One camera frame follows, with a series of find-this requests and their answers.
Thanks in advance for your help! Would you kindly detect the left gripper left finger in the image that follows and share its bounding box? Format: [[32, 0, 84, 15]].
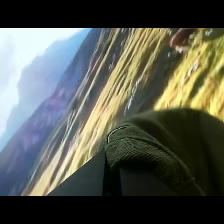
[[48, 150, 108, 197]]

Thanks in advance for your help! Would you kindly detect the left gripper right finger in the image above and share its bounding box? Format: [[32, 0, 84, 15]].
[[117, 165, 178, 197]]

